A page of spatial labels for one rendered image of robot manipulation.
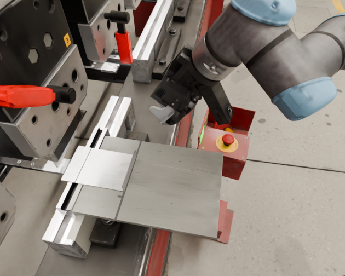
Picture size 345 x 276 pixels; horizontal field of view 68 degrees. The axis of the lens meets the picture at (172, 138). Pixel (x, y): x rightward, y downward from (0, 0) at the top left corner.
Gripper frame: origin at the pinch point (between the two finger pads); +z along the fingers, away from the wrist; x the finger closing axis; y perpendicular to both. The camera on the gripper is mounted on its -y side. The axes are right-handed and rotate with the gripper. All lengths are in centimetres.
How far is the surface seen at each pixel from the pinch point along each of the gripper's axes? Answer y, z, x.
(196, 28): 0, 17, -64
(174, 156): -3.8, -3.4, 9.4
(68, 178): 12.3, 5.3, 20.9
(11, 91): 19.1, -27.0, 26.4
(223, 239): -73, 72, -7
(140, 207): -1.4, -2.6, 22.0
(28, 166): 20.2, 9.6, 21.0
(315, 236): -115, 49, -25
